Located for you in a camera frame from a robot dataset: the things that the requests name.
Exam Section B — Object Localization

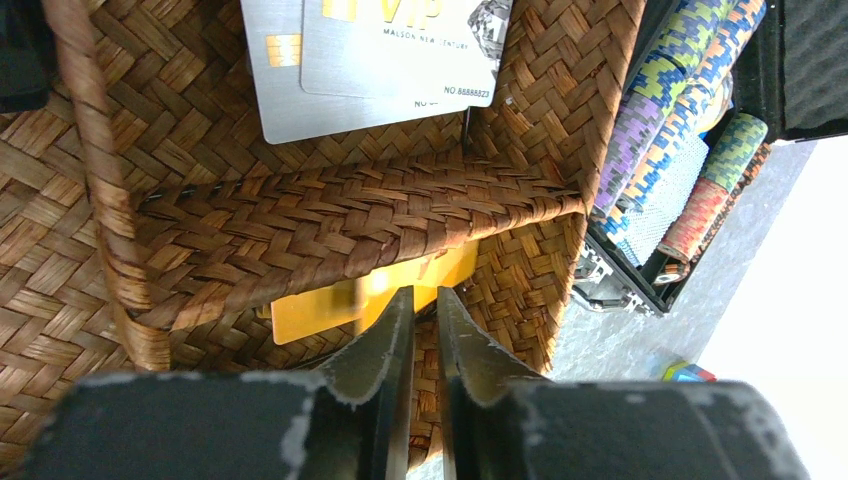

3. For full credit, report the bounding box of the red toy brick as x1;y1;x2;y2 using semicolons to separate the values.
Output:
690;365;717;382

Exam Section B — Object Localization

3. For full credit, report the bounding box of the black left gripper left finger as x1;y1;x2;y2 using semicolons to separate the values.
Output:
19;287;414;479

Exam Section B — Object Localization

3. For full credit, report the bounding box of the black poker chip case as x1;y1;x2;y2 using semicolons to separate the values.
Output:
572;1;847;315

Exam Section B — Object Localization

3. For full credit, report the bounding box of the blue toy brick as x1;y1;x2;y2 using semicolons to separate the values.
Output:
670;365;706;382

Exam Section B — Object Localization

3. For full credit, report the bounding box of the red green chip stack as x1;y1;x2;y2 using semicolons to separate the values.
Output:
657;113;768;262

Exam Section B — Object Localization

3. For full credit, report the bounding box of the purple green chip stack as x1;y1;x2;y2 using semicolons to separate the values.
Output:
592;0;733;218

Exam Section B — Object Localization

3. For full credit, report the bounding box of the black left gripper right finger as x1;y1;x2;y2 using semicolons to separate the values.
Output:
437;287;808;479

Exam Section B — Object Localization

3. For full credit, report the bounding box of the brown woven divided basket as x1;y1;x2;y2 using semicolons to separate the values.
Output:
1;1;648;475

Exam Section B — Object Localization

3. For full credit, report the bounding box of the purple grey chip stack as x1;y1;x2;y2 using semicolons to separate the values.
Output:
612;0;768;213

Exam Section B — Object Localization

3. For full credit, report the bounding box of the brown orange chip stack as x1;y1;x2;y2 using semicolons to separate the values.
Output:
652;143;772;287

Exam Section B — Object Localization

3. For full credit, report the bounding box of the blue playing card deck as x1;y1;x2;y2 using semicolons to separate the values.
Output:
600;133;709;267

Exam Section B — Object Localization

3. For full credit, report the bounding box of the yellow toy brick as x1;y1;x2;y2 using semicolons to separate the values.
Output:
662;361;689;382

